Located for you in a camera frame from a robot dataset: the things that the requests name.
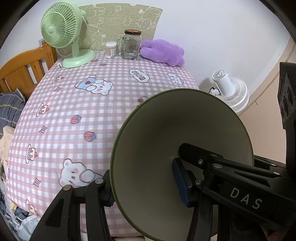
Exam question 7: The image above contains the wooden bed headboard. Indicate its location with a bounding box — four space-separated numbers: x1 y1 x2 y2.
0 40 57 98

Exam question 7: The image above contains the peach cloth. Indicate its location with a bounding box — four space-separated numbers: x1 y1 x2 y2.
0 126 15 162

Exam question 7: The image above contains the green patterned wall mat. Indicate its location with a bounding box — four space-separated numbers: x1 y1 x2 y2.
78 3 163 52

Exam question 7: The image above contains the glass jar with lid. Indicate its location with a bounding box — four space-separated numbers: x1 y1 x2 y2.
116 29 142 60

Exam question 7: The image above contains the white clip fan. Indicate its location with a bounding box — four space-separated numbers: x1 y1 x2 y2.
209 70 249 113

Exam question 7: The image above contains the pink checkered tablecloth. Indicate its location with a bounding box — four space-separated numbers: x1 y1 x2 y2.
6 53 197 230

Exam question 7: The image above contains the purple plush toy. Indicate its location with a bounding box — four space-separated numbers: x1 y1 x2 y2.
140 39 185 67

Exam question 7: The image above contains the floral ceramic bowl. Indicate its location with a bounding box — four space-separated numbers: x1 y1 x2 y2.
109 88 255 241

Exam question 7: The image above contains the green desk fan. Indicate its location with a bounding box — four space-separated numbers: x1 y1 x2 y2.
41 1 96 68

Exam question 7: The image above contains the blue clothes pile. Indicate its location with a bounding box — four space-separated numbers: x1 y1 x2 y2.
1 186 41 240

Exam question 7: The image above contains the cotton swab container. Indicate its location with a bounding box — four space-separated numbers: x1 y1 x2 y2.
105 41 117 59

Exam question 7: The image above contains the grey plaid pillow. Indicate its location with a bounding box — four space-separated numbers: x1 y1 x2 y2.
0 88 27 133

